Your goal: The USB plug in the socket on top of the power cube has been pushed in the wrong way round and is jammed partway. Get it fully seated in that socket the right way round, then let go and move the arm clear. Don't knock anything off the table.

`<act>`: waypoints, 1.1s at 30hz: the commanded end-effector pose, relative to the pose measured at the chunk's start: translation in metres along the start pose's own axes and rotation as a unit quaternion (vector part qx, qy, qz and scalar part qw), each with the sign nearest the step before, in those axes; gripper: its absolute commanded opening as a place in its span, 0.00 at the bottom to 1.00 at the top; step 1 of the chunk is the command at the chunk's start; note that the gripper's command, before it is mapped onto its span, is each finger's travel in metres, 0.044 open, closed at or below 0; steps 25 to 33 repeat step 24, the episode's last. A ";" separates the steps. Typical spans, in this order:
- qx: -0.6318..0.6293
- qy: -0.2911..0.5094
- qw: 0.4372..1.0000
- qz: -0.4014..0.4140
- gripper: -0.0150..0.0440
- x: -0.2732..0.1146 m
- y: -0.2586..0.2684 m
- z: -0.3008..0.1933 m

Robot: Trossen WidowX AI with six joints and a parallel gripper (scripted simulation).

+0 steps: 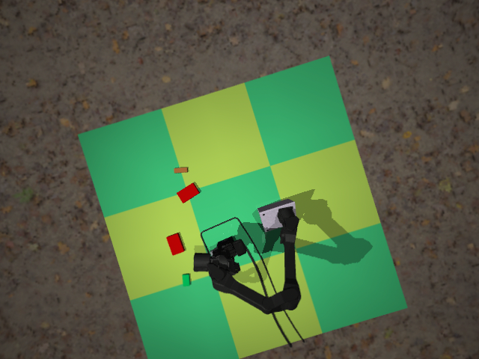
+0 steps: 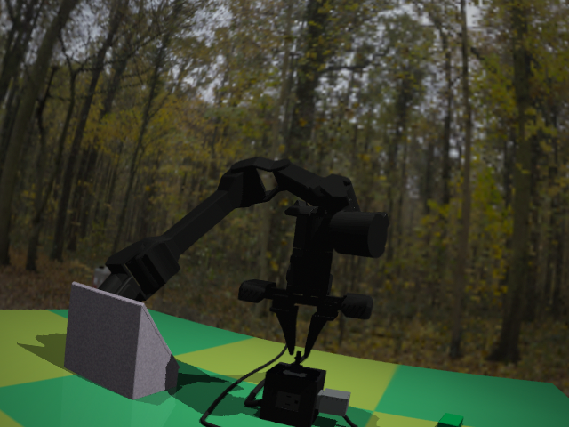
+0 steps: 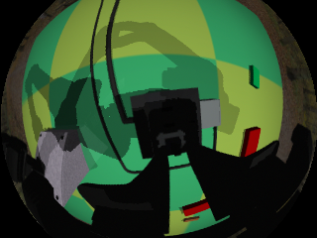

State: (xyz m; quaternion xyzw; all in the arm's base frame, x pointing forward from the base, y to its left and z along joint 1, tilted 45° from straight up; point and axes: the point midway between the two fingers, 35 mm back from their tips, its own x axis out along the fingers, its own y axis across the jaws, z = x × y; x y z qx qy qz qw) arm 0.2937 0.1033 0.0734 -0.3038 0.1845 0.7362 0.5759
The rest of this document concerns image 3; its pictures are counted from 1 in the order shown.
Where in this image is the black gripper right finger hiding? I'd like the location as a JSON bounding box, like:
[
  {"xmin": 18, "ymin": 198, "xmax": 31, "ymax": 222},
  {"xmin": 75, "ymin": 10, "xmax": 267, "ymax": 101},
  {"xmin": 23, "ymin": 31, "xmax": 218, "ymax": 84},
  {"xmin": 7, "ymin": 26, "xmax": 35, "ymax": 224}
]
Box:
[{"xmin": 185, "ymin": 140, "xmax": 280, "ymax": 222}]

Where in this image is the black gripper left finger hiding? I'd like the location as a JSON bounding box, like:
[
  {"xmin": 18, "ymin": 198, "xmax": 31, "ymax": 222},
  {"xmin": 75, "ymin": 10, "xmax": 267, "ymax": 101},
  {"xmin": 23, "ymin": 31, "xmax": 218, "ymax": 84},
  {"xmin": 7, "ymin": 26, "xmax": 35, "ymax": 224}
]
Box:
[{"xmin": 77, "ymin": 146, "xmax": 170, "ymax": 234}]

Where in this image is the green block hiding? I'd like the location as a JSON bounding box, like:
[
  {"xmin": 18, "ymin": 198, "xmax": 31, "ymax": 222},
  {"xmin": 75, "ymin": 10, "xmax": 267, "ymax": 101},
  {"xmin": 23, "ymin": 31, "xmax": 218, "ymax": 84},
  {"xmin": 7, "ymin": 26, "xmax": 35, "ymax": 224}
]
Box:
[{"xmin": 250, "ymin": 65, "xmax": 261, "ymax": 88}]

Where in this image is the red rectangular block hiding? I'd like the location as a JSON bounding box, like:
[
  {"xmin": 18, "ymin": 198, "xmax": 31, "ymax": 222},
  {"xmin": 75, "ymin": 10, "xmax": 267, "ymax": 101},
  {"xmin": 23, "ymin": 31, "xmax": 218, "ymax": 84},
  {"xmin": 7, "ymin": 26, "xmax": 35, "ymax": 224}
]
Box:
[
  {"xmin": 182, "ymin": 198, "xmax": 210, "ymax": 217},
  {"xmin": 241, "ymin": 127, "xmax": 262, "ymax": 158}
]

